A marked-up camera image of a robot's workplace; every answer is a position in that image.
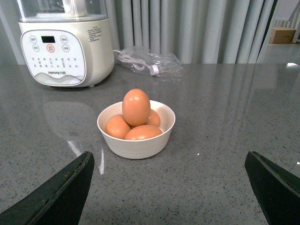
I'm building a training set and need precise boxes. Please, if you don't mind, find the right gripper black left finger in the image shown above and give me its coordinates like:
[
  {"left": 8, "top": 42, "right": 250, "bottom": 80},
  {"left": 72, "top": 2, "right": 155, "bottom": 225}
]
[{"left": 0, "top": 151, "right": 95, "bottom": 225}]

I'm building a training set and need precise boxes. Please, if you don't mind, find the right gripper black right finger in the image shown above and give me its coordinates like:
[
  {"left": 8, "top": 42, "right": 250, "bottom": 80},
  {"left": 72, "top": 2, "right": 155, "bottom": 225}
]
[{"left": 245, "top": 151, "right": 300, "bottom": 225}]

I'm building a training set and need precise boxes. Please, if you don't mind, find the brown egg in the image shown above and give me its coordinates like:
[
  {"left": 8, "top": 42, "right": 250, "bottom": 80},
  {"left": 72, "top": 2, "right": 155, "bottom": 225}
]
[
  {"left": 125, "top": 125, "right": 163, "bottom": 140},
  {"left": 105, "top": 114, "right": 132, "bottom": 139},
  {"left": 145, "top": 109, "right": 161, "bottom": 127},
  {"left": 122, "top": 89, "right": 150, "bottom": 127}
]

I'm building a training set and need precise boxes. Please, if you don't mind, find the brown egg front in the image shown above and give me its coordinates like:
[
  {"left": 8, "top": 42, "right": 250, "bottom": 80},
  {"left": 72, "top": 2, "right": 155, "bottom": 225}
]
[{"left": 125, "top": 125, "right": 163, "bottom": 140}]

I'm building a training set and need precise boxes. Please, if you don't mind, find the cardboard box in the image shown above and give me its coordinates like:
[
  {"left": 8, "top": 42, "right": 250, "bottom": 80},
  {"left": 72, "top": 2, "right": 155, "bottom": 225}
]
[{"left": 269, "top": 27, "right": 296, "bottom": 44}]

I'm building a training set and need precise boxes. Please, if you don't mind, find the white ceramic bowl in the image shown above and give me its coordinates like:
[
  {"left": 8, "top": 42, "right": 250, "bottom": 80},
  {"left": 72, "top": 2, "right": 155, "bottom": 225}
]
[{"left": 97, "top": 100, "right": 175, "bottom": 159}]

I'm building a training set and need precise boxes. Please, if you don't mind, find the white soy milk maker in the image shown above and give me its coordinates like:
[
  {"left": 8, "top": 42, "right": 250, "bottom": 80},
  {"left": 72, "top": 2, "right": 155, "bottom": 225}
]
[{"left": 17, "top": 0, "right": 114, "bottom": 87}]

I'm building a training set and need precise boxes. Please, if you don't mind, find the clear plastic bag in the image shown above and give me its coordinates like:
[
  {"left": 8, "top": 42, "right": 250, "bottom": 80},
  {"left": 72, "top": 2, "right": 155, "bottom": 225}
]
[{"left": 113, "top": 46, "right": 185, "bottom": 77}]

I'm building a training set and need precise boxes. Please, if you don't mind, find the grey curtain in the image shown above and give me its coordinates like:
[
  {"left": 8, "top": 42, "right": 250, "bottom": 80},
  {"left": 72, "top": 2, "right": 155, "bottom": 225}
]
[{"left": 97, "top": 0, "right": 277, "bottom": 64}]

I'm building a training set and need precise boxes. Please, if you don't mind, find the white power cable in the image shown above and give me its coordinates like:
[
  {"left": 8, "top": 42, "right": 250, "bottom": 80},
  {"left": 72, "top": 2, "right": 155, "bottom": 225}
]
[{"left": 113, "top": 49, "right": 160, "bottom": 77}]

